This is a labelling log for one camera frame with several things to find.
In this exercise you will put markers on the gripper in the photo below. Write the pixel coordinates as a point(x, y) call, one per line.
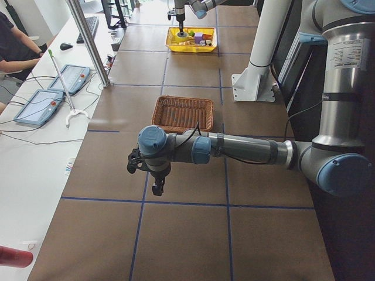
point(158, 175)
point(179, 15)

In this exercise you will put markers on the yellow tape roll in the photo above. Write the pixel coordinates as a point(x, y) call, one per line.
point(181, 37)

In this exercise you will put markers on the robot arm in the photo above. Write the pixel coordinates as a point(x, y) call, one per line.
point(334, 159)
point(199, 8)

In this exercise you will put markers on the yellow woven basket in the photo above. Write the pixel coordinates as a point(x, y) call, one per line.
point(197, 48)

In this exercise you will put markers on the brown wicker basket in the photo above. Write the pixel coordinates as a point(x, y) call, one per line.
point(178, 114)

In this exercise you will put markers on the toy croissant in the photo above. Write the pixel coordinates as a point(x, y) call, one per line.
point(186, 43)

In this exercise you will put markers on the purple foam block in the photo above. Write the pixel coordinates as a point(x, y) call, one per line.
point(198, 37)

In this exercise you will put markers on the toy carrot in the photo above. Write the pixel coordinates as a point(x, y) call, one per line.
point(207, 36)

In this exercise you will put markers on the black keyboard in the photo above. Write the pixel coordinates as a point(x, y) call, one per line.
point(92, 24)

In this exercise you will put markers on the far teach pendant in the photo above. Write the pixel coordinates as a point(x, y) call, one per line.
point(74, 77)

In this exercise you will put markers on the teach pendant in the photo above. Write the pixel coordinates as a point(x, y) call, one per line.
point(40, 107)
point(74, 77)

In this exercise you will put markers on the black computer mouse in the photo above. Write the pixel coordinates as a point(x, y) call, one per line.
point(65, 46)

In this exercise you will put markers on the near teach pendant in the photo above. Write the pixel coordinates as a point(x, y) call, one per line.
point(40, 107)

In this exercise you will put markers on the red cylinder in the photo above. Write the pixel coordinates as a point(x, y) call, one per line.
point(15, 258)

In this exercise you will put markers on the seated person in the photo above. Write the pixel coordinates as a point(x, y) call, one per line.
point(19, 54)

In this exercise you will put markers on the white camera pole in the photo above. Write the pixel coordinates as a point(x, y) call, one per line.
point(255, 82)

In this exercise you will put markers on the aluminium frame post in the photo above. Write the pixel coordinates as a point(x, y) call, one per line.
point(80, 21)

